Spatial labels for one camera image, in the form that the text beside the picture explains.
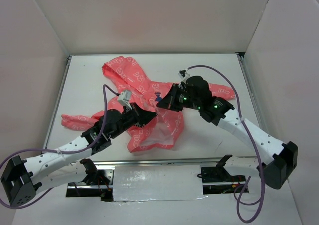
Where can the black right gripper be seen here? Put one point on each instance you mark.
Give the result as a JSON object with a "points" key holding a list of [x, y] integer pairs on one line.
{"points": [[173, 95]]}

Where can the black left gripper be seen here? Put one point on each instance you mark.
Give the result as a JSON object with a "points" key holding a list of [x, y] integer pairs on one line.
{"points": [[138, 112]]}

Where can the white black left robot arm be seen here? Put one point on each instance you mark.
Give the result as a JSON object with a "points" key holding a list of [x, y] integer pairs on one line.
{"points": [[23, 179]]}

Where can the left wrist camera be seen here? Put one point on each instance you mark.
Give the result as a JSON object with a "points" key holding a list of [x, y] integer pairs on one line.
{"points": [[124, 97]]}

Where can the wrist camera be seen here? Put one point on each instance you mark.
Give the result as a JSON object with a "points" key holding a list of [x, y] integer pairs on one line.
{"points": [[184, 75], [124, 97]]}

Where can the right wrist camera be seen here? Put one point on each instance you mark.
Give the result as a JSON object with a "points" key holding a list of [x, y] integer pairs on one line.
{"points": [[184, 75]]}

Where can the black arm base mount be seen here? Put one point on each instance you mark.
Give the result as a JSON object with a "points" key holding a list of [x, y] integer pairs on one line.
{"points": [[214, 176]]}

